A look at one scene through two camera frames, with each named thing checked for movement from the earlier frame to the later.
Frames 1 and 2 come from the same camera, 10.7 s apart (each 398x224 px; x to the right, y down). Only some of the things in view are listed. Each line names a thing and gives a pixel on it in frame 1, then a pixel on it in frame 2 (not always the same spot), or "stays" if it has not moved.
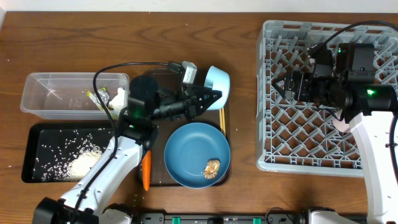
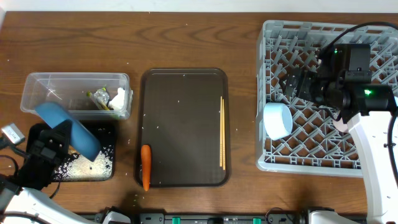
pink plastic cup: (341, 126) stays
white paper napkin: (117, 102) stays
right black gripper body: (310, 89) stays
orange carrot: (146, 165) stays
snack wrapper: (104, 94) stays
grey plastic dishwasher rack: (301, 138) stays
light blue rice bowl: (221, 79) -> (278, 120)
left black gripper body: (189, 103) -> (49, 142)
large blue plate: (188, 149) -> (82, 139)
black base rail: (221, 218) stays
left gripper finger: (208, 97) -> (63, 130)
